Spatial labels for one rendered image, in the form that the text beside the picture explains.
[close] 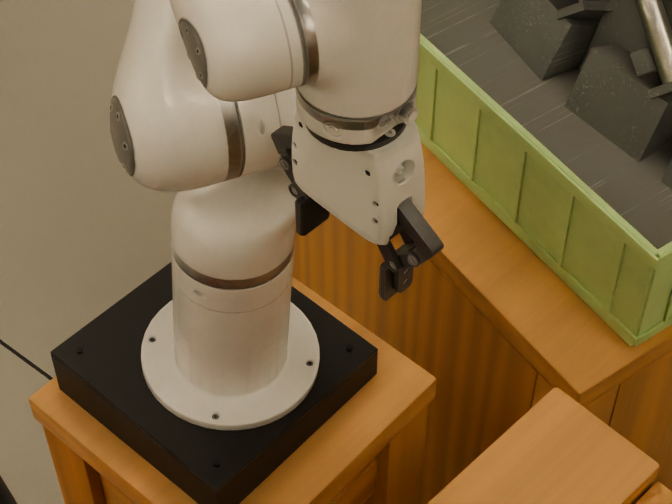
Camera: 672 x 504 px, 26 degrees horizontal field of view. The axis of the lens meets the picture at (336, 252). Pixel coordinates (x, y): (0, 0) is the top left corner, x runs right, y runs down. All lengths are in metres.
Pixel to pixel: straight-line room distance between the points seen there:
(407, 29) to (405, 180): 0.14
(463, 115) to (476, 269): 0.19
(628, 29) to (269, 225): 0.73
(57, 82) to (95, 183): 0.32
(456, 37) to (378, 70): 1.05
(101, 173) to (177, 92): 1.79
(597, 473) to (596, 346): 0.27
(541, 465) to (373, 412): 0.20
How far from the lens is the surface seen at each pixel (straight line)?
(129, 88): 1.24
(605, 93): 1.88
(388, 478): 1.70
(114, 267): 2.84
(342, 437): 1.57
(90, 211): 2.94
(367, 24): 0.92
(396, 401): 1.60
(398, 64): 0.96
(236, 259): 1.35
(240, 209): 1.34
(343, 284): 2.13
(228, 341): 1.45
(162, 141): 1.22
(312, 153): 1.06
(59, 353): 1.58
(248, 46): 0.91
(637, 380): 1.79
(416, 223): 1.05
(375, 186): 1.02
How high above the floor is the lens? 2.18
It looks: 50 degrees down
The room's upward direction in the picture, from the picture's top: straight up
